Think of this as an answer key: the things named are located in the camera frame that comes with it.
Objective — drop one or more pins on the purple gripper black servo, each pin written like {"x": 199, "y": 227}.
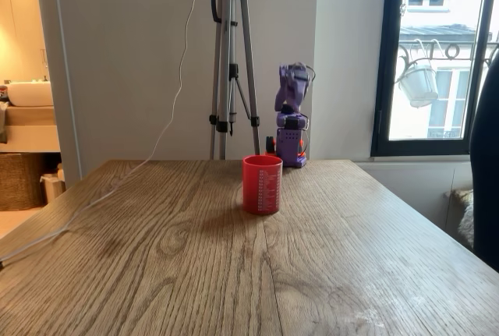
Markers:
{"x": 283, "y": 99}

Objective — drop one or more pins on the purple robot arm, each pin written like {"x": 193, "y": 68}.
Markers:
{"x": 290, "y": 141}

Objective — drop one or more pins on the red cup white print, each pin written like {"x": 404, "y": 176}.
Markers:
{"x": 262, "y": 188}

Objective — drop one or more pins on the black orange table clamp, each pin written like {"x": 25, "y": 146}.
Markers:
{"x": 270, "y": 145}
{"x": 301, "y": 153}

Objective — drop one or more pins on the white hanging flower pot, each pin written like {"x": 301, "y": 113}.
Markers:
{"x": 419, "y": 84}

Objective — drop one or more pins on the black iron balcony railing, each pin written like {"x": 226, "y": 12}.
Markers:
{"x": 448, "y": 49}

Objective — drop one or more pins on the person in black clothes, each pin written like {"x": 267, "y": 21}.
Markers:
{"x": 485, "y": 156}

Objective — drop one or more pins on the grey fur cushion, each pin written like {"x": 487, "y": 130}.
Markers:
{"x": 464, "y": 211}

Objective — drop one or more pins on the white wash basin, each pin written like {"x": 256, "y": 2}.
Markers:
{"x": 30, "y": 93}

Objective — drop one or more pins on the beige vanity counter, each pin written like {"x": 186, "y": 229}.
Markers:
{"x": 31, "y": 129}

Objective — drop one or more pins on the wicker basket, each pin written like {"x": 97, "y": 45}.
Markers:
{"x": 19, "y": 182}

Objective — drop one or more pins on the grey camera tripod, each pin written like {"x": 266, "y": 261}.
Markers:
{"x": 226, "y": 59}

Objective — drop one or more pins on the black window frame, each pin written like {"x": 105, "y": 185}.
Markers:
{"x": 384, "y": 59}

